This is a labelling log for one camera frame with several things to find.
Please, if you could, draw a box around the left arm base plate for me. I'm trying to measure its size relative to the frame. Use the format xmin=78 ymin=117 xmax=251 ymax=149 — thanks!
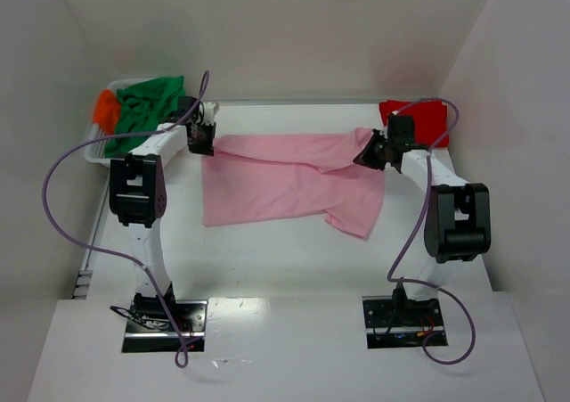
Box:
xmin=117 ymin=300 xmax=208 ymax=354

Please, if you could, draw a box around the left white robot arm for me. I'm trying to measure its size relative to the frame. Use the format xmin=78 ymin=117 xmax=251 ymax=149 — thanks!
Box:
xmin=110 ymin=96 xmax=219 ymax=332

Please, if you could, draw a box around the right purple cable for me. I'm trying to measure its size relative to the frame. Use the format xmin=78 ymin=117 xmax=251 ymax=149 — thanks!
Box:
xmin=386 ymin=97 xmax=476 ymax=366

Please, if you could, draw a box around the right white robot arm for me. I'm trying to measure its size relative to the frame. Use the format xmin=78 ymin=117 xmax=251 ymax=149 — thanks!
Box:
xmin=354 ymin=114 xmax=492 ymax=330

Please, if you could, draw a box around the pink t shirt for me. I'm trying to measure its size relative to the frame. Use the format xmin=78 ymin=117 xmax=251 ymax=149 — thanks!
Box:
xmin=201 ymin=127 xmax=385 ymax=239

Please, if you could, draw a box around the green t shirt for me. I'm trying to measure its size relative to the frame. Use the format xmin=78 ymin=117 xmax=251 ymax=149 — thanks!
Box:
xmin=114 ymin=76 xmax=185 ymax=135

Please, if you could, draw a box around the orange t shirt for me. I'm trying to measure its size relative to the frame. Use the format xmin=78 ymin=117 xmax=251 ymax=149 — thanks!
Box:
xmin=93 ymin=89 xmax=121 ymax=135

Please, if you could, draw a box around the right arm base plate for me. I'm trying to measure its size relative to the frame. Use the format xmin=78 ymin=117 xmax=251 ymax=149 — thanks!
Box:
xmin=362 ymin=297 xmax=448 ymax=349

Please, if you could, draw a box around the folded red t shirt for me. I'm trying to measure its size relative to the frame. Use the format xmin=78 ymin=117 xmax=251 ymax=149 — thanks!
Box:
xmin=379 ymin=100 xmax=447 ymax=146

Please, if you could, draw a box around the white plastic basket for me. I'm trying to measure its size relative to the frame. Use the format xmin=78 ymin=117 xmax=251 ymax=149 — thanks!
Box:
xmin=84 ymin=78 xmax=186 ymax=168

